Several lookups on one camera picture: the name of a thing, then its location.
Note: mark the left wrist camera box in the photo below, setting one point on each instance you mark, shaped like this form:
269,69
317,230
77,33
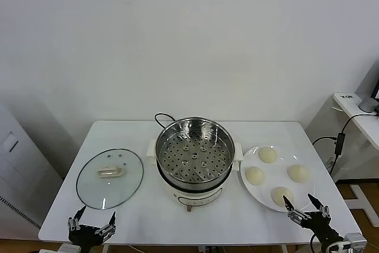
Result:
67,248

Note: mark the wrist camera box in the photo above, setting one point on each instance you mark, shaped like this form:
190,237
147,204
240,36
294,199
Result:
353,240
67,248

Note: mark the white steamed baozi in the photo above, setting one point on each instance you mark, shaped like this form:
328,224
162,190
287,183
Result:
268,154
279,195
255,175
298,173

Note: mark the black power adapter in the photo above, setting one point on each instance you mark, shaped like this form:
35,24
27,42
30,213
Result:
340,143

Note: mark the perforated steel steamer basket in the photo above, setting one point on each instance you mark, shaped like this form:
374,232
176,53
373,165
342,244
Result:
195,161

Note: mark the round glass pot lid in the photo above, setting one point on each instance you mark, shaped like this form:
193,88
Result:
89,182

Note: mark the steel steamer pot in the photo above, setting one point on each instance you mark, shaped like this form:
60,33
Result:
195,199

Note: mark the grey monitor stand base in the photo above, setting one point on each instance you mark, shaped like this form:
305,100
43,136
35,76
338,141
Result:
367,104

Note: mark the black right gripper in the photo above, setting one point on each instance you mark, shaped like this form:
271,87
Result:
321,229

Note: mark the white floor cabinet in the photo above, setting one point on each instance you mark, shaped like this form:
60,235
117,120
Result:
17,176

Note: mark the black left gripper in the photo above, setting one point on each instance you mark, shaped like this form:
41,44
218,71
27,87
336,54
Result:
87,234

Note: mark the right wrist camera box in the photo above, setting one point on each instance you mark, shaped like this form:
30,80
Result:
353,240

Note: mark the round white plate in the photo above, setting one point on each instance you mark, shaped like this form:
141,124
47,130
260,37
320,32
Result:
274,177

